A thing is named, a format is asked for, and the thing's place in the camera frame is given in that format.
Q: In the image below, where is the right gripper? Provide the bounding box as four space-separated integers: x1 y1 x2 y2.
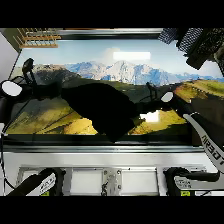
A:
135 100 163 115

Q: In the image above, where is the black garment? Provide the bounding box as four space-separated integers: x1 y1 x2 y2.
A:
60 82 138 144

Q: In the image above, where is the heap of clothes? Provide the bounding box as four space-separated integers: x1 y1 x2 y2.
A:
157 28 224 72

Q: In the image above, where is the brown clothes hanger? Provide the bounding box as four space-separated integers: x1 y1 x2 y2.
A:
17 28 63 42
14 34 60 50

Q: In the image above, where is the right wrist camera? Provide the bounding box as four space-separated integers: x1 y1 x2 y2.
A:
145 81 158 103

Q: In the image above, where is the silver frame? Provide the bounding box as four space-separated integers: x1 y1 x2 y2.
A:
0 143 224 197

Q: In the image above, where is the black cable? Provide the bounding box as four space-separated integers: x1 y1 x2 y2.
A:
0 131 10 192

